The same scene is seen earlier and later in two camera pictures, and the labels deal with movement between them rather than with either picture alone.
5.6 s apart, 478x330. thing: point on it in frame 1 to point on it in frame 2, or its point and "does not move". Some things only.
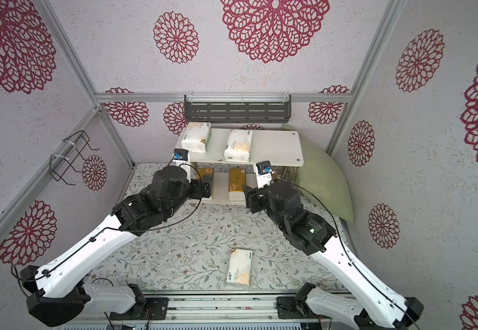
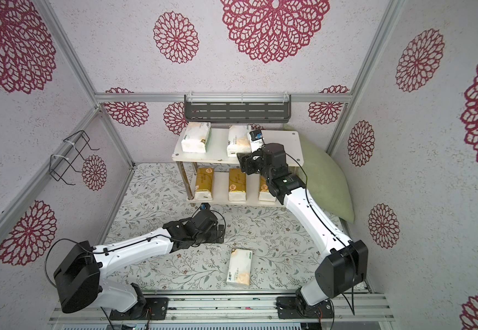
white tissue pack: (240, 267) does not move
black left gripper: (195, 184) to (214, 234)
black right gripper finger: (253, 201) to (251, 163)
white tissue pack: (238, 146) does not move
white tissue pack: (197, 137) does not move
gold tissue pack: (237, 178) does not move
